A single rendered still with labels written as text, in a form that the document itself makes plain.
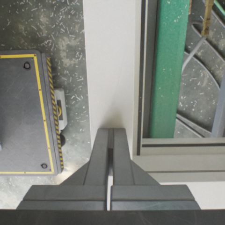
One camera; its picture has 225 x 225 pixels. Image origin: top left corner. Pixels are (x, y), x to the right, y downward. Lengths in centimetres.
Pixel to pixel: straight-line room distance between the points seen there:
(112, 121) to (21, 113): 80
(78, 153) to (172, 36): 117
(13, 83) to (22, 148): 36
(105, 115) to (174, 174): 11
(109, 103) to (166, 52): 11
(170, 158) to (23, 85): 77
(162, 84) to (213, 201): 16
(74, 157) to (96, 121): 117
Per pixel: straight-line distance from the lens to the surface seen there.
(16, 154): 105
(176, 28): 23
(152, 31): 24
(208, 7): 97
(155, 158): 24
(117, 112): 15
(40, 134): 93
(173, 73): 23
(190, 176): 22
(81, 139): 123
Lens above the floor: 108
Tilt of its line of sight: 73 degrees down
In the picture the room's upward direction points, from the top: 177 degrees counter-clockwise
